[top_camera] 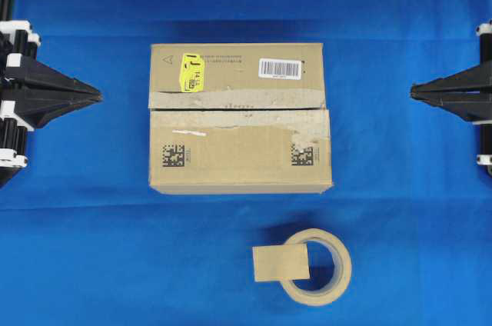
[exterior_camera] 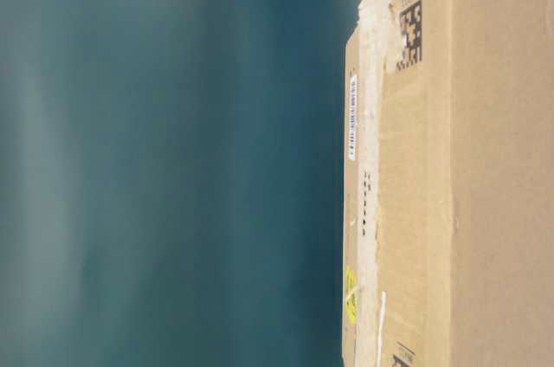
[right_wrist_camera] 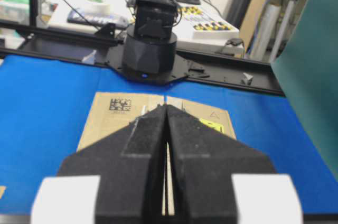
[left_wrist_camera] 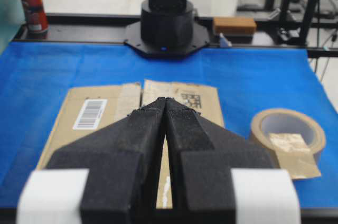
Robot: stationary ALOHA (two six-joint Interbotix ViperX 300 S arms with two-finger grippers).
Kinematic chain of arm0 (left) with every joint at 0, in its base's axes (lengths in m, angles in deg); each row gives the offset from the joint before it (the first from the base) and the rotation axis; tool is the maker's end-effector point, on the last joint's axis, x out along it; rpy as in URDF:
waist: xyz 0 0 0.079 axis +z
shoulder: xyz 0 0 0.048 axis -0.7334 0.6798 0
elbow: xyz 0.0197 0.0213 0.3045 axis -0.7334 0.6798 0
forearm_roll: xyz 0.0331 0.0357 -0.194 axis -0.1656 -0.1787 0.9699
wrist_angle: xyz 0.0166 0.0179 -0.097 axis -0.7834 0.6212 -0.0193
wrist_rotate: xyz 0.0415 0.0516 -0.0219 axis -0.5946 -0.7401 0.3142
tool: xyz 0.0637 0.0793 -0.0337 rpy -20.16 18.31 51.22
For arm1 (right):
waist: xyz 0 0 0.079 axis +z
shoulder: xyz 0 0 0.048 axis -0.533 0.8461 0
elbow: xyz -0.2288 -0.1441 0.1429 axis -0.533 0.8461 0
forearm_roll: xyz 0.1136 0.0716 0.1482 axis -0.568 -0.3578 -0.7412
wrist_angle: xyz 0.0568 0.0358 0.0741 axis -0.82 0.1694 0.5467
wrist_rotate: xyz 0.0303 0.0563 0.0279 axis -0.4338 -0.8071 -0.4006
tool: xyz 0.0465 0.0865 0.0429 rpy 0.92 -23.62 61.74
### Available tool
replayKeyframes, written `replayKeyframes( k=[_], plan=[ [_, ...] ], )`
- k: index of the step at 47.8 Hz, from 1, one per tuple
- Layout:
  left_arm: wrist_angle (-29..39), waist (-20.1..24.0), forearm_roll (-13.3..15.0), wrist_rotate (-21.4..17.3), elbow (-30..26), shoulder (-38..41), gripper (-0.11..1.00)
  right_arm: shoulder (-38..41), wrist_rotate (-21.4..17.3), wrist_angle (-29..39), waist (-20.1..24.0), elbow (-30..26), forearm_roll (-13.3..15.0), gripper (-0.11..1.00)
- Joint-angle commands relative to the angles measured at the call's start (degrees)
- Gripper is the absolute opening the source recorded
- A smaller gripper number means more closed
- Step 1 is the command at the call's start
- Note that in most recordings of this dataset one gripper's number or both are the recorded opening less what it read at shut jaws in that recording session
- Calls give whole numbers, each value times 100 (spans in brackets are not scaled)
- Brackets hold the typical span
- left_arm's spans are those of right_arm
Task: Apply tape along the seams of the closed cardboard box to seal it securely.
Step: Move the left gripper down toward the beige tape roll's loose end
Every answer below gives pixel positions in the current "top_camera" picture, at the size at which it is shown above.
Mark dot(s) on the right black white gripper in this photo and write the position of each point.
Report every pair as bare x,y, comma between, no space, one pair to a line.
471,107

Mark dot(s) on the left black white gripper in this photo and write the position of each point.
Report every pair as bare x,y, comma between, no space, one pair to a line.
24,110

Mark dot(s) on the beige cut tape piece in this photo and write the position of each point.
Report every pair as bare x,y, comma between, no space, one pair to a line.
285,262

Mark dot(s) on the brown cardboard box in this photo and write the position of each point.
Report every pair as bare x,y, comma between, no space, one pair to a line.
238,118

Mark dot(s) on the beige packing tape roll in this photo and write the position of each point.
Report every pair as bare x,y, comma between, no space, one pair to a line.
342,269

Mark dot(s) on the blue table cloth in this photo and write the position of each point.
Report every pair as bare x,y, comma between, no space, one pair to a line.
85,241

